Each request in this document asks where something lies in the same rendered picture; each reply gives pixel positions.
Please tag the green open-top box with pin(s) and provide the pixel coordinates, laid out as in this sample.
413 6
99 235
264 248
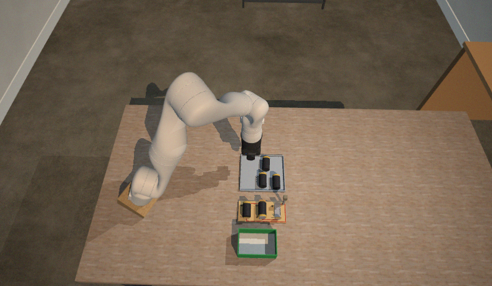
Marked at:
257 243

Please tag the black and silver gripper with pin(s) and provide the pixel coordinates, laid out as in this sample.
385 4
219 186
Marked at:
251 144

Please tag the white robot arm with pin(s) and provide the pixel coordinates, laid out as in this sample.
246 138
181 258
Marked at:
196 106

